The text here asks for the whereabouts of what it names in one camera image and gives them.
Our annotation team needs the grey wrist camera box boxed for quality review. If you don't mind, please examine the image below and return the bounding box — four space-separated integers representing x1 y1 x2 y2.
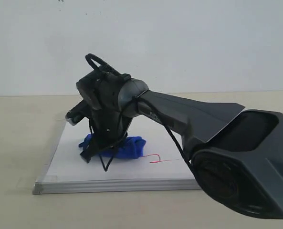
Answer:
65 100 89 126

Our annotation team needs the white board with aluminium frame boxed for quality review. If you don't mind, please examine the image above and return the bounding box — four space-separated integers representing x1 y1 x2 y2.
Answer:
32 115 199 195

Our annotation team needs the blue cloth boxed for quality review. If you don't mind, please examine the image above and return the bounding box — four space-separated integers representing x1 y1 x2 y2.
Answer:
78 134 146 159

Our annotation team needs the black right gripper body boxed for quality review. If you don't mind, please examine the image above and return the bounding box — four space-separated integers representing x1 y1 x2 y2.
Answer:
76 71 134 146

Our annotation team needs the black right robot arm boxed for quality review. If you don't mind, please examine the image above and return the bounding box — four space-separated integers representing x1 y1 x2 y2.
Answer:
76 72 283 219

